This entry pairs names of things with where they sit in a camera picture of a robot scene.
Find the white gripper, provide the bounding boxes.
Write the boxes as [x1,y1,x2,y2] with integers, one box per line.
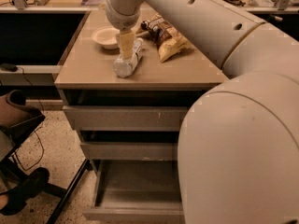
[106,0,141,60]

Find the blue-labelled plastic water bottle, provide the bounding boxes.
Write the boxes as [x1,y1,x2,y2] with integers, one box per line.
[113,38,143,78]

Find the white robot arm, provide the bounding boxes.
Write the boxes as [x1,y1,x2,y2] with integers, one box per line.
[107,0,299,224]

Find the grey drawer cabinet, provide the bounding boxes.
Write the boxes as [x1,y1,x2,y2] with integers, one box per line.
[55,10,226,161]

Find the grey top drawer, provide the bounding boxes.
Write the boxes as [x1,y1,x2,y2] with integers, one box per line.
[63,105,187,132]

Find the grey middle drawer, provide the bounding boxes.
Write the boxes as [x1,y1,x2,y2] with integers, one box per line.
[80,142,178,161]

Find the grey open bottom drawer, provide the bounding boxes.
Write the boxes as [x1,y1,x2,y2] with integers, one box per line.
[83,161,185,224]

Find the white paper bowl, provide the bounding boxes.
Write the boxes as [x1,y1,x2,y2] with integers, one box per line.
[92,27,119,49]

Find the yellow brown chip bag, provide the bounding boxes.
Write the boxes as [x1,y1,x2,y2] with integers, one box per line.
[135,14,191,63]

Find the black power adapter left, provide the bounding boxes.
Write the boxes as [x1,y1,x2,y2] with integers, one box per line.
[0,63,18,72]

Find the dark office chair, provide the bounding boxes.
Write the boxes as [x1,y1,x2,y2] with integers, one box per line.
[0,89,67,203]

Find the black shoe left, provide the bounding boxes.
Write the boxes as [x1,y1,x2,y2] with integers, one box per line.
[0,167,50,216]

